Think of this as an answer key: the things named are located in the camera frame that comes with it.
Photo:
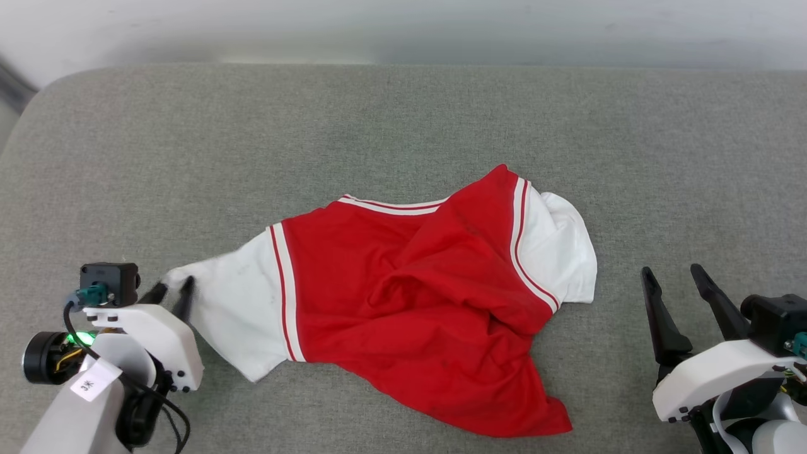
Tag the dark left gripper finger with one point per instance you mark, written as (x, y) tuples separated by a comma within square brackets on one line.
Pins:
[(155, 294), (184, 302)]

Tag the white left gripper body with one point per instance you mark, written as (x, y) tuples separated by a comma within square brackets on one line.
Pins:
[(157, 340)]

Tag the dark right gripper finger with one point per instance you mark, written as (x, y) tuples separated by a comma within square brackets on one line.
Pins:
[(719, 302), (662, 321)]

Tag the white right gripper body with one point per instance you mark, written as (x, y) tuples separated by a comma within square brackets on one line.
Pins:
[(719, 378)]

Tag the red and white shirt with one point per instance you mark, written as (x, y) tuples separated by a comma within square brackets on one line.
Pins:
[(410, 302)]

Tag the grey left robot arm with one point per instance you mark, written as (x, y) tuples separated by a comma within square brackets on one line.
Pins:
[(69, 422)]

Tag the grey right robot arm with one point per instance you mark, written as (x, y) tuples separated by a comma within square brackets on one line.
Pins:
[(775, 435)]

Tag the white label sticker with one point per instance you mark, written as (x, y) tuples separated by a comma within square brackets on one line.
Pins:
[(94, 380)]

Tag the grey fabric sofa cushion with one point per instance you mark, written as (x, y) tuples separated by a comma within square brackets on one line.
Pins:
[(403, 126)]

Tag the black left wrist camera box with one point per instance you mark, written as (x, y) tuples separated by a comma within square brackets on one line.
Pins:
[(110, 284)]

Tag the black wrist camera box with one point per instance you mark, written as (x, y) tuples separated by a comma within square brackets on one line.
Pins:
[(775, 321), (110, 284)]

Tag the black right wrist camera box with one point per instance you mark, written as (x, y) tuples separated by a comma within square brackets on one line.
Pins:
[(775, 321)]

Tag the teal left camera connector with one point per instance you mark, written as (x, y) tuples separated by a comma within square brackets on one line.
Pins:
[(93, 294)]

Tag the teal camera connector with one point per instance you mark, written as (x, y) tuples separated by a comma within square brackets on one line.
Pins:
[(801, 345), (93, 294)]

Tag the teal right camera connector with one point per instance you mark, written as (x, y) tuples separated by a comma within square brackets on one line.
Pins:
[(801, 345)]

